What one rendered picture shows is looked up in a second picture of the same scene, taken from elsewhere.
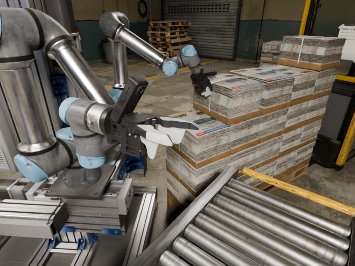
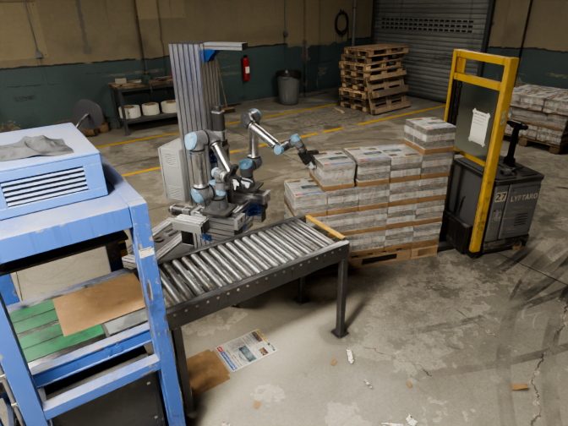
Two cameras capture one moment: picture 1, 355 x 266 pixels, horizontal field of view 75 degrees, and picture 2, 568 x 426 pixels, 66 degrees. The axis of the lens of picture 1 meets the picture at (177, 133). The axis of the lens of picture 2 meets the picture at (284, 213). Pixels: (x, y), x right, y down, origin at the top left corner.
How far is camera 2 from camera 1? 2.43 m
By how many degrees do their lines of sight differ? 17
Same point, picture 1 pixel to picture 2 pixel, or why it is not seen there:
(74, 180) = (214, 207)
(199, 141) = (297, 199)
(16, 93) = (197, 163)
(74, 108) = (216, 172)
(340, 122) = not seen: hidden behind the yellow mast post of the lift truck
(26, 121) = (199, 174)
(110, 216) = (230, 231)
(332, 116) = (474, 200)
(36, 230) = (193, 228)
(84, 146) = (218, 186)
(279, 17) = (550, 45)
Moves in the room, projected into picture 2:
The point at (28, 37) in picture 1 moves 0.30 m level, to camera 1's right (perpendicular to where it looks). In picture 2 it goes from (204, 142) to (243, 145)
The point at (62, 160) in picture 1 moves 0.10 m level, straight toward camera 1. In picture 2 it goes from (210, 194) to (210, 199)
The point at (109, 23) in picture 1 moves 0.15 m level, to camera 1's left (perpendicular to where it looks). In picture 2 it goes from (245, 120) to (228, 119)
